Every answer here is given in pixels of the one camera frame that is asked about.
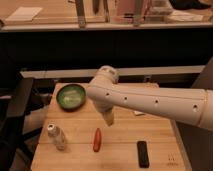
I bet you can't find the white paper sheet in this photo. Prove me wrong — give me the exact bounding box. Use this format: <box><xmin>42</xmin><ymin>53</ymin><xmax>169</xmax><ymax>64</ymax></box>
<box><xmin>6</xmin><ymin>7</ymin><xmax>42</xmax><ymax>21</ymax></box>

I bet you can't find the black remote control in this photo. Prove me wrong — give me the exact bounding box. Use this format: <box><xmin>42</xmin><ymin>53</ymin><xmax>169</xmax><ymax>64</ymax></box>
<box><xmin>137</xmin><ymin>141</ymin><xmax>149</xmax><ymax>168</ymax></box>

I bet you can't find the black chair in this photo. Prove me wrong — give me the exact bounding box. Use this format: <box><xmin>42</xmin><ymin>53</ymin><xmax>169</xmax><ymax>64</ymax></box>
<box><xmin>0</xmin><ymin>78</ymin><xmax>34</xmax><ymax>171</ymax></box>

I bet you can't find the white sponge block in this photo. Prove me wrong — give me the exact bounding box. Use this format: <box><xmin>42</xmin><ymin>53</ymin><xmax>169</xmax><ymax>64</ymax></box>
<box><xmin>133</xmin><ymin>111</ymin><xmax>145</xmax><ymax>116</ymax></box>

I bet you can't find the orange carrot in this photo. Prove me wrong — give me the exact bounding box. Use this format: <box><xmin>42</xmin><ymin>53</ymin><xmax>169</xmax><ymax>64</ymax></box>
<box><xmin>93</xmin><ymin>128</ymin><xmax>102</xmax><ymax>152</ymax></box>

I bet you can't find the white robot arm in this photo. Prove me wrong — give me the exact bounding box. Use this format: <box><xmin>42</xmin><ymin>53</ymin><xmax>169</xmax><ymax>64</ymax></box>
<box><xmin>86</xmin><ymin>66</ymin><xmax>213</xmax><ymax>132</ymax></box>

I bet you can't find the clear plastic bottle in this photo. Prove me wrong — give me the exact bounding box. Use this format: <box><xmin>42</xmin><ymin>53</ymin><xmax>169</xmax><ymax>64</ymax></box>
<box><xmin>47</xmin><ymin>124</ymin><xmax>66</xmax><ymax>151</ymax></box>

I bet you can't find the green bowl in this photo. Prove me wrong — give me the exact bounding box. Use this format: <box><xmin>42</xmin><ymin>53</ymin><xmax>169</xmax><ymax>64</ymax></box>
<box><xmin>56</xmin><ymin>84</ymin><xmax>86</xmax><ymax>110</ymax></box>

